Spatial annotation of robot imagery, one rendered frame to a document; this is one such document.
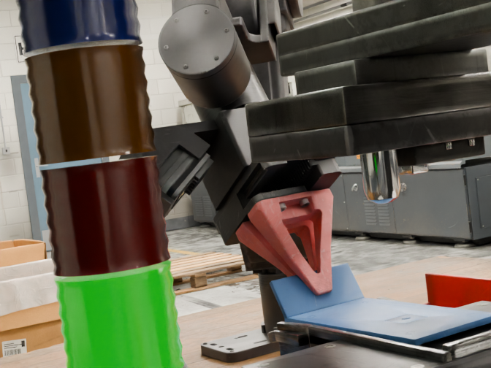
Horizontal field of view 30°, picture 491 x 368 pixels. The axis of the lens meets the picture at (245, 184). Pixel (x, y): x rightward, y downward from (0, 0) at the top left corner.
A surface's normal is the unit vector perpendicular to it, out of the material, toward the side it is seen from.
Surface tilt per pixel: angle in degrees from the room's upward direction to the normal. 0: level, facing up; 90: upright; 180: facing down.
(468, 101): 90
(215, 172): 91
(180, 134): 59
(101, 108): 104
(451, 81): 90
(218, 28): 66
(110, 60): 76
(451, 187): 90
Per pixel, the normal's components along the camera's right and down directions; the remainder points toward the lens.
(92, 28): 0.35, 0.25
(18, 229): 0.45, -0.01
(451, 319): -0.14, -0.99
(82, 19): 0.17, -0.22
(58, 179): -0.56, -0.13
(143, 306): 0.51, -0.27
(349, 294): 0.37, -0.52
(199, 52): -0.20, -0.33
